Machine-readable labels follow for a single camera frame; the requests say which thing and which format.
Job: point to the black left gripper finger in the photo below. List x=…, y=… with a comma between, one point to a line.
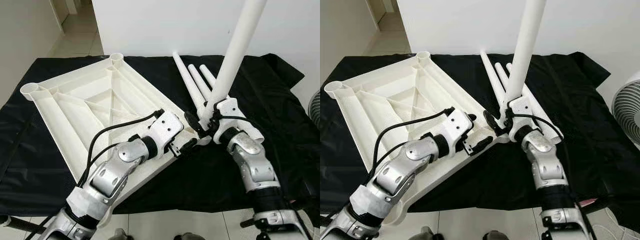
x=472, y=118
x=482, y=143
x=189, y=145

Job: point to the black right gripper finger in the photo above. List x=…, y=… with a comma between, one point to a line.
x=492, y=122
x=194, y=124

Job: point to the white tapered table leg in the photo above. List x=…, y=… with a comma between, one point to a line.
x=525, y=40
x=547, y=122
x=185, y=75
x=240, y=40
x=492, y=75
x=196, y=77
x=205, y=71
x=501, y=72

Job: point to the white plastic table top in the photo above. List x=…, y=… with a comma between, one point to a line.
x=75, y=100
x=380, y=100

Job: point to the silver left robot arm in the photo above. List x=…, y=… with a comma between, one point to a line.
x=400, y=170
x=110, y=170

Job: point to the black table cloth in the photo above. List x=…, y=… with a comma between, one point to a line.
x=575, y=165
x=225, y=175

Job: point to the grey right robot foot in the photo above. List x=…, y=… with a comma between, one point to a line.
x=187, y=236
x=495, y=236

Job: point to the grey robot foot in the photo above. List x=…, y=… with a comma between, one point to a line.
x=431, y=234
x=187, y=236
x=495, y=236
x=120, y=235

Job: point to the grey left robot foot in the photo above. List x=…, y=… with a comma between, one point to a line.
x=120, y=235
x=431, y=234

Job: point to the pink soft item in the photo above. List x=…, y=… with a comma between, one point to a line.
x=587, y=201

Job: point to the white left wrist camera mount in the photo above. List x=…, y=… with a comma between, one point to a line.
x=457, y=125
x=165, y=127

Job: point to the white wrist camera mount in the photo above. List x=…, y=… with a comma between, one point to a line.
x=165, y=127
x=229, y=107
x=522, y=106
x=457, y=125

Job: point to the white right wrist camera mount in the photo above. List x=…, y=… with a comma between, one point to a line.
x=229, y=107
x=522, y=106

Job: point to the black table frame leg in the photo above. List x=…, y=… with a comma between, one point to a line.
x=20, y=225

